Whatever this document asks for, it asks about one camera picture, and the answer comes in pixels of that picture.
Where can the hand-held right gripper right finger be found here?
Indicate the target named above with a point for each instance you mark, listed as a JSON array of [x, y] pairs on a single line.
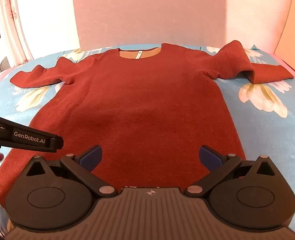
[[208, 157]]

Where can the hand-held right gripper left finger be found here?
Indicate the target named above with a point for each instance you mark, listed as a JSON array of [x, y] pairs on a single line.
[[92, 157]]

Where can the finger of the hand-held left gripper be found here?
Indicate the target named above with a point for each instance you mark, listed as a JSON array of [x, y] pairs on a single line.
[[55, 143]]

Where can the red knit sweater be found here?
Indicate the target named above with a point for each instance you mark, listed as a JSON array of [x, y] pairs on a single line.
[[142, 105]]

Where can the blue floral bed sheet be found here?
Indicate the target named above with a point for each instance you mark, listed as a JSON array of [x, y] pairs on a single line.
[[262, 135]]

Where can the white floral curtain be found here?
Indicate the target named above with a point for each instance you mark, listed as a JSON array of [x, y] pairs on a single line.
[[15, 17]]

